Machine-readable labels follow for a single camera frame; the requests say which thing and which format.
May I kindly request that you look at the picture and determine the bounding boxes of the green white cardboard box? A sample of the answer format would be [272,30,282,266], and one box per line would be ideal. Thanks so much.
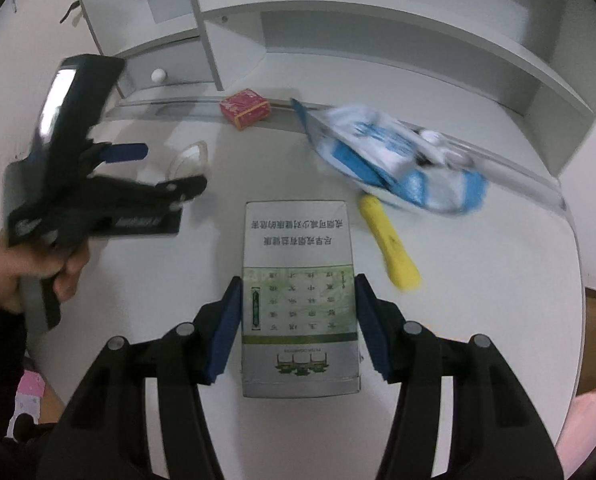
[240,200,363,399]

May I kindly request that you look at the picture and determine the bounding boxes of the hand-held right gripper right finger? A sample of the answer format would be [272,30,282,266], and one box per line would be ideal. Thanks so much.
[354,272,564,480]

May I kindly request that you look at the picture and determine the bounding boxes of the small red box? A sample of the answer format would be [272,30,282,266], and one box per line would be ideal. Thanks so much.
[219,88,271,132]

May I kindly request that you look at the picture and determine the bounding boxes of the person's left hand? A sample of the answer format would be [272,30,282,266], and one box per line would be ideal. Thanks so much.
[0,232,91,313]

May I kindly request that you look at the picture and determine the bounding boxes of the grey desk shelf unit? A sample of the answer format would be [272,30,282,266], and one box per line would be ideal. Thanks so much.
[72,0,596,178]

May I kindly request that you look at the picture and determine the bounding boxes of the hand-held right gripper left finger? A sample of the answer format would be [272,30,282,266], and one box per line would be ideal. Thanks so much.
[50,275,243,480]

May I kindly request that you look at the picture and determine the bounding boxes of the pink printed cloth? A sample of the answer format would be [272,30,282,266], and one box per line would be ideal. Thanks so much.
[5,369,46,443]

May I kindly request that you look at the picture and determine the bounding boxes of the person's bare leg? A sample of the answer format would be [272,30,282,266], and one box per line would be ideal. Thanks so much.
[560,382,596,480]

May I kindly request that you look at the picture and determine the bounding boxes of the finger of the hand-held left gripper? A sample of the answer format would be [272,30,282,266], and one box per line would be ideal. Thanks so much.
[85,142,149,166]
[78,174,209,212]

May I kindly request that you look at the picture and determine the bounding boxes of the blue white plastic package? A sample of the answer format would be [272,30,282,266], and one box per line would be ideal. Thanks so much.
[290,97,489,216]

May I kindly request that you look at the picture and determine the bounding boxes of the clear plastic bag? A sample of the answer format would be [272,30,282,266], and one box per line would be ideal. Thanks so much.
[165,140,209,183]

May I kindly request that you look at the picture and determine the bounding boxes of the yellow snack wrapper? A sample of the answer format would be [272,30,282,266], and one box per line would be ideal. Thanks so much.
[359,194,421,290]

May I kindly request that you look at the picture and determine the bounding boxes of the grey drawer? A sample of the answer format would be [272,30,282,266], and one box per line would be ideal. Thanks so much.
[120,40,216,98]

